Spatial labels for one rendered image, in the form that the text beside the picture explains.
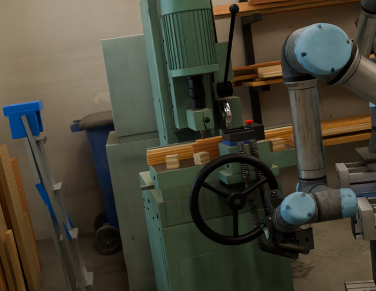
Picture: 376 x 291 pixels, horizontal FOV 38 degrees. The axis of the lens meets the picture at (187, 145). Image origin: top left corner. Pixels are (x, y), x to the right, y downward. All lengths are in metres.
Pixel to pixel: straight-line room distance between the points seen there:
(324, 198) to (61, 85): 3.14
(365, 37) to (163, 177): 0.95
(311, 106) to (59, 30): 3.05
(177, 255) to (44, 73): 2.66
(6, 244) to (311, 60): 2.26
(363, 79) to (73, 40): 3.15
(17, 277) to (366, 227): 2.04
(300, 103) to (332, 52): 0.21
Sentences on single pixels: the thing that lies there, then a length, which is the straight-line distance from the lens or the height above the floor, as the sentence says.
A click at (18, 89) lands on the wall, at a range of 4.32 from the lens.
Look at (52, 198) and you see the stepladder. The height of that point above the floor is 0.72.
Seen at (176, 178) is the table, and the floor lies 0.87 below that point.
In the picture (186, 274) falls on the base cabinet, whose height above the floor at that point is 0.53.
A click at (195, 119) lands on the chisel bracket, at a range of 1.92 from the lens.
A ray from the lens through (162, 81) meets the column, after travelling 2.12.
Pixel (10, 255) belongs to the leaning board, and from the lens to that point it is 3.09.
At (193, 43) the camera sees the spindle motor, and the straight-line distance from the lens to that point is 1.88.
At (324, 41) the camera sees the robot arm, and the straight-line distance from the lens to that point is 1.30.
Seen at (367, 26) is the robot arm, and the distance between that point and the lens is 2.18.
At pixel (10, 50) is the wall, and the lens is 4.33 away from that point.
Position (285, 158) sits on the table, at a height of 0.87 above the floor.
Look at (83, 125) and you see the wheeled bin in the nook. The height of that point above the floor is 0.92.
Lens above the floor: 1.26
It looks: 9 degrees down
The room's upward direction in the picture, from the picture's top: 8 degrees counter-clockwise
